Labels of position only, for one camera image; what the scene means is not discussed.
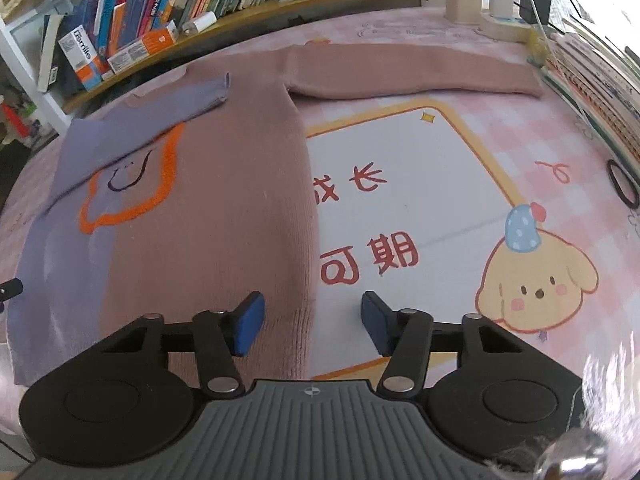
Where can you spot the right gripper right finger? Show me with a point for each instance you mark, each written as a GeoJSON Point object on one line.
{"type": "Point", "coordinates": [403, 336]}

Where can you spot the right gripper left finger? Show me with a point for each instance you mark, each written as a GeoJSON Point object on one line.
{"type": "Point", "coordinates": [219, 337]}

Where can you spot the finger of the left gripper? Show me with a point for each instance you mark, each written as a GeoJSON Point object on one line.
{"type": "Point", "coordinates": [10, 289]}

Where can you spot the purple and mauve sweater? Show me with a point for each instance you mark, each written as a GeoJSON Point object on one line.
{"type": "Point", "coordinates": [189, 196]}

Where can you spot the pink checkered cartoon tablecloth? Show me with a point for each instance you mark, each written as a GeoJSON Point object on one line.
{"type": "Point", "coordinates": [451, 202]}

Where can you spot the white and wood bookshelf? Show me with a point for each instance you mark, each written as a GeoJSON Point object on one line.
{"type": "Point", "coordinates": [21, 31]}

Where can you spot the white blue orange box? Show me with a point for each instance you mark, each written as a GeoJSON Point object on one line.
{"type": "Point", "coordinates": [87, 65]}

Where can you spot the white orange flat box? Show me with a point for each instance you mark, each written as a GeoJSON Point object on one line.
{"type": "Point", "coordinates": [150, 43]}

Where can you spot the white charger block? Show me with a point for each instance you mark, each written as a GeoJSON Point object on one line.
{"type": "Point", "coordinates": [197, 25]}

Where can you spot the stack of notebooks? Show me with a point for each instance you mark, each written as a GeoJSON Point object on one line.
{"type": "Point", "coordinates": [600, 82]}

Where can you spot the white power strip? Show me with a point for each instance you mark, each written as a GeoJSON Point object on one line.
{"type": "Point", "coordinates": [504, 29]}

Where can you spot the beige pen holder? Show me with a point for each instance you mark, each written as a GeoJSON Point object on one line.
{"type": "Point", "coordinates": [464, 12]}

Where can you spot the black power adapter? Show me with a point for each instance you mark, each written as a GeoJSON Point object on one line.
{"type": "Point", "coordinates": [535, 11]}

